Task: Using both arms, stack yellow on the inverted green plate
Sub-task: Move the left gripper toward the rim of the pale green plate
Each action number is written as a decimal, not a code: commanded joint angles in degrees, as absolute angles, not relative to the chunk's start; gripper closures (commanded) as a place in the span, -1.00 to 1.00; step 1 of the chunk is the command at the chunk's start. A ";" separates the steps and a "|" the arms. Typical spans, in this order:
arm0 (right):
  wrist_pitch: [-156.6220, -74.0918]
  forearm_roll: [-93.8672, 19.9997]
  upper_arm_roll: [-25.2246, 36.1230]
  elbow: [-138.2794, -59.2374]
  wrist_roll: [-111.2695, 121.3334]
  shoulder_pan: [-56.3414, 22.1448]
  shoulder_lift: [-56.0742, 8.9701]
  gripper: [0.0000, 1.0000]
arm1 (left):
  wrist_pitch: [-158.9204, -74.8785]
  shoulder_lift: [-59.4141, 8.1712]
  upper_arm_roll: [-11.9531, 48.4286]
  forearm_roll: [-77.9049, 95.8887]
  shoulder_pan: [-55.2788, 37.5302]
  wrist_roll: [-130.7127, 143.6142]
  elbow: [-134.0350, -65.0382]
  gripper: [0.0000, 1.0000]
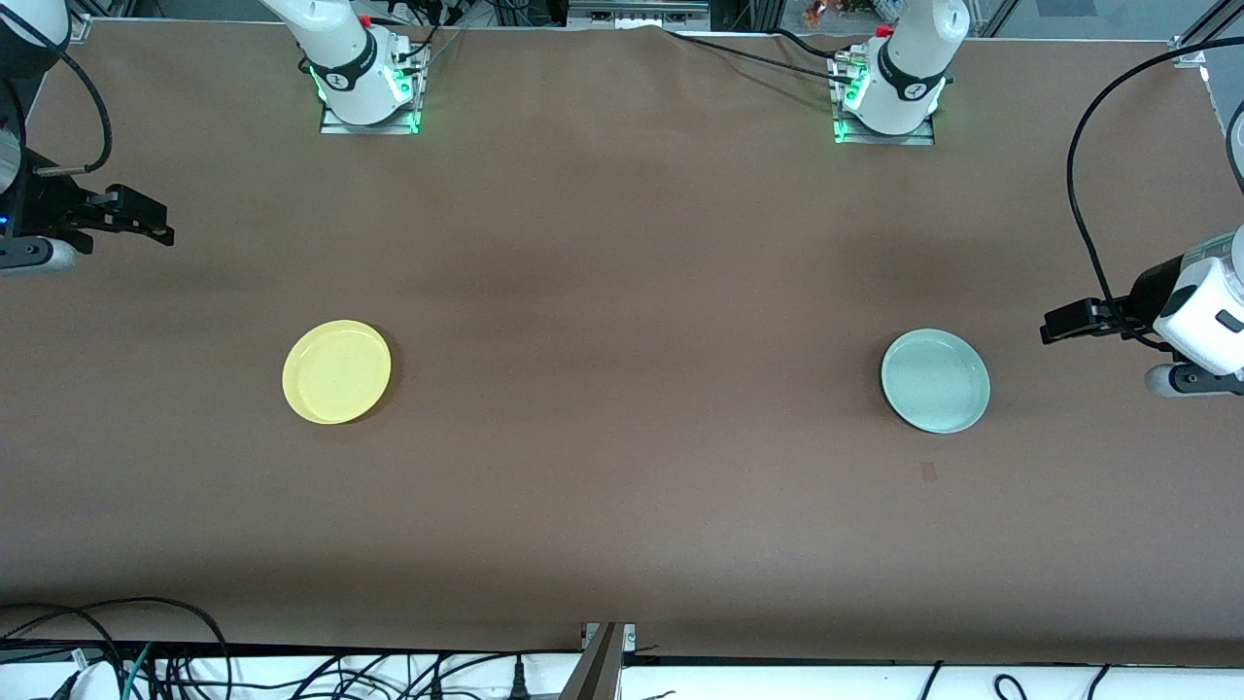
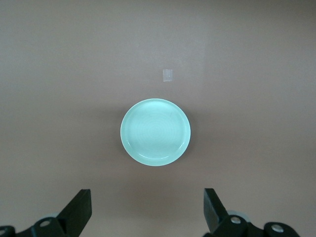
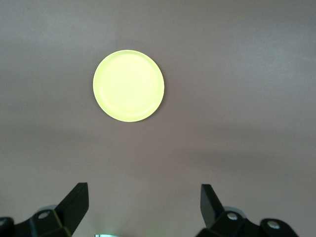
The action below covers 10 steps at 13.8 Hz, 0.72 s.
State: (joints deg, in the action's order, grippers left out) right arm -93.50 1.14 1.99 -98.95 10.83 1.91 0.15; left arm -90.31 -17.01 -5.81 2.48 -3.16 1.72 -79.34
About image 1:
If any aluminium profile post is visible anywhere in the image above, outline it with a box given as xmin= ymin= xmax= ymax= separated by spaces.
xmin=567 ymin=622 xmax=629 ymax=700

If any white shelf board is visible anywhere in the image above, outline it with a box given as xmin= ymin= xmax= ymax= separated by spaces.
xmin=0 ymin=651 xmax=1244 ymax=700

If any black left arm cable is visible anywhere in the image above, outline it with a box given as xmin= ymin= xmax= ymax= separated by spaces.
xmin=1066 ymin=39 xmax=1244 ymax=352

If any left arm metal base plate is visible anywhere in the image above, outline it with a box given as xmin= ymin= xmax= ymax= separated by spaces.
xmin=831 ymin=47 xmax=937 ymax=148

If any green cable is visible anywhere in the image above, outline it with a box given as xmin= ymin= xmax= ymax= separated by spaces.
xmin=121 ymin=642 xmax=157 ymax=700

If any pale green plate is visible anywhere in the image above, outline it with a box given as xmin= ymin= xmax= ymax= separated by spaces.
xmin=881 ymin=329 xmax=991 ymax=435

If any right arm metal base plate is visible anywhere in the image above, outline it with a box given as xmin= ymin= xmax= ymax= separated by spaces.
xmin=320 ymin=41 xmax=423 ymax=136

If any diagonal aluminium extrusion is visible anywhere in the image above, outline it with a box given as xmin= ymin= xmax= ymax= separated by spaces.
xmin=1180 ymin=0 xmax=1244 ymax=52

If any yellow plate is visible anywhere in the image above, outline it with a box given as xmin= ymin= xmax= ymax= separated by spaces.
xmin=282 ymin=320 xmax=393 ymax=426

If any large looped black cable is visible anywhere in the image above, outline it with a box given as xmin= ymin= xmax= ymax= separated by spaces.
xmin=0 ymin=596 xmax=232 ymax=700

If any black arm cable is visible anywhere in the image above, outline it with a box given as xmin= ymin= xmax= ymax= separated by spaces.
xmin=1066 ymin=39 xmax=1244 ymax=352
xmin=0 ymin=8 xmax=116 ymax=179

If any metal frame bar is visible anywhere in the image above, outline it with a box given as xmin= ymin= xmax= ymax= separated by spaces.
xmin=568 ymin=0 xmax=711 ymax=31

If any brown table cover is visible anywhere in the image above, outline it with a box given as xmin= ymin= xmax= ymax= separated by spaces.
xmin=0 ymin=19 xmax=1244 ymax=668

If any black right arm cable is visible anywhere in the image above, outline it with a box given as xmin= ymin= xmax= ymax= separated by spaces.
xmin=0 ymin=8 xmax=116 ymax=179

